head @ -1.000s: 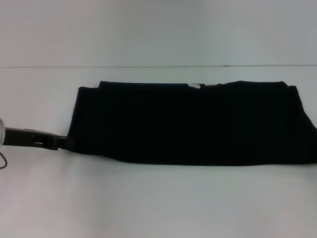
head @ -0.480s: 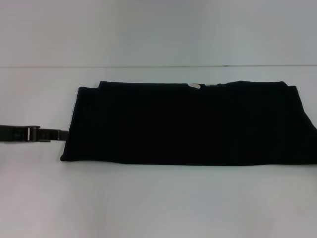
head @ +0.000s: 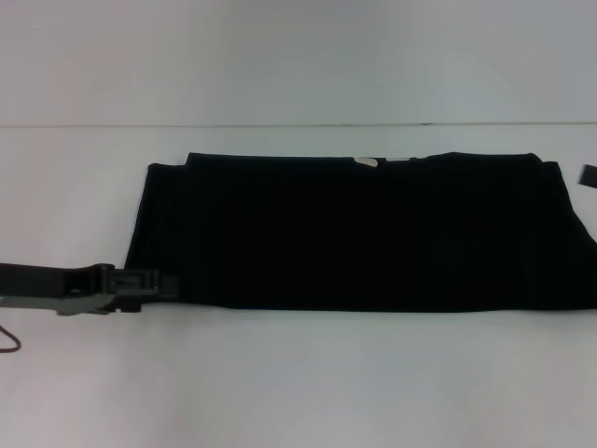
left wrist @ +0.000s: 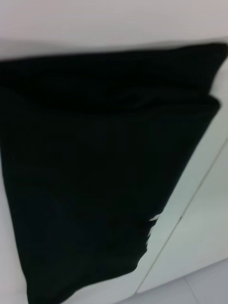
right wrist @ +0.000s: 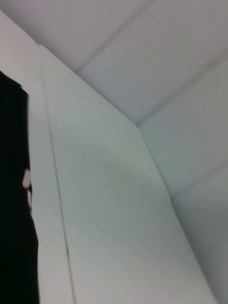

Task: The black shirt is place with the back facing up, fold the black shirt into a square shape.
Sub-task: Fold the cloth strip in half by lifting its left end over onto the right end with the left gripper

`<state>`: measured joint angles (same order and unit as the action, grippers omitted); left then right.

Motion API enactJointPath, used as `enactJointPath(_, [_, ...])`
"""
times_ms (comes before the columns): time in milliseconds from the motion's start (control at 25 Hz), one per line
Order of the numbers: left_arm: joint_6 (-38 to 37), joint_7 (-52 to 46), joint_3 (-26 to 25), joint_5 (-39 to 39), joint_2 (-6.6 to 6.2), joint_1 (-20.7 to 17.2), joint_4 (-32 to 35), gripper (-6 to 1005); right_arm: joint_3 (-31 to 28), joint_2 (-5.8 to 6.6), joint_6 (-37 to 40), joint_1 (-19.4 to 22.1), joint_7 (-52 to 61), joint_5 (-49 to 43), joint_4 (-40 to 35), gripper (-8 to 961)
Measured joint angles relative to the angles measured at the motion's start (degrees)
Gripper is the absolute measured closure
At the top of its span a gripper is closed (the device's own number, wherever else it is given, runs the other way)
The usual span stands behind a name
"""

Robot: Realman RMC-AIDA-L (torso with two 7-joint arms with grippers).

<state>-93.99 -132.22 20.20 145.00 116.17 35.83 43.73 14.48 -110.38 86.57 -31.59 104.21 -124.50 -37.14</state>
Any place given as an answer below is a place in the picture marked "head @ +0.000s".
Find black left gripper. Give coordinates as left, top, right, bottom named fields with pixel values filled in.
left=0, top=261, right=181, bottom=317

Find black shirt with FREE print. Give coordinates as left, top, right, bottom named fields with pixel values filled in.
left=123, top=151, right=597, bottom=312

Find thin black cable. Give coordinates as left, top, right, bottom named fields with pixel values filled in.
left=0, top=324, right=22, bottom=355

